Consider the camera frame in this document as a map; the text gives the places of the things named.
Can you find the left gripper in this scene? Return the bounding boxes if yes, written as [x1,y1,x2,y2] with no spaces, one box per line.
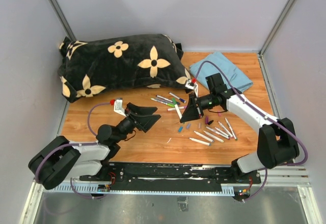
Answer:
[115,103,161,144]

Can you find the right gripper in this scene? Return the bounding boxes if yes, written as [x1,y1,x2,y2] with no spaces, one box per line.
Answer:
[180,93,215,123]

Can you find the magenta cap marker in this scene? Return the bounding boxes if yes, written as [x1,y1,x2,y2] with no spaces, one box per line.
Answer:
[167,106,187,111]

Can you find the purple cap marker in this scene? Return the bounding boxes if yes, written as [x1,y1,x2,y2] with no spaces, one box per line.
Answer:
[206,126,230,139]

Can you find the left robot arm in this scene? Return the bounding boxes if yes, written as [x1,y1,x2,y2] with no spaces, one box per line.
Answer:
[28,99,161,190]

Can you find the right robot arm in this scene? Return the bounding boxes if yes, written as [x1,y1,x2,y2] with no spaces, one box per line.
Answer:
[180,73,300,183]

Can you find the navy cap marker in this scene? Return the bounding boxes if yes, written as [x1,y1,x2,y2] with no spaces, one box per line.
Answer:
[156,95,180,105]

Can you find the light blue folded cloth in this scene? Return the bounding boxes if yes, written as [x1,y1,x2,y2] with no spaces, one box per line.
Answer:
[189,52,253,93]

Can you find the black floral pillow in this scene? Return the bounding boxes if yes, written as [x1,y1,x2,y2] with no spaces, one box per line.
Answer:
[58,34,191,103]

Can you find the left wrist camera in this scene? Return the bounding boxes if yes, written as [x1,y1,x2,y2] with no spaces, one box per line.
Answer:
[114,98,126,116]

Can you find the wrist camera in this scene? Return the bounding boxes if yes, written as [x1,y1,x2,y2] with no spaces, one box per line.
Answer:
[114,98,126,116]
[185,79,199,97]

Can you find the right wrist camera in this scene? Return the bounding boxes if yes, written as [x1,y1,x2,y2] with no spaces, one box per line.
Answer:
[185,79,199,97]

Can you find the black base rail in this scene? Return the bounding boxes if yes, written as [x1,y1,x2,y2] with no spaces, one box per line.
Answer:
[79,162,261,192]

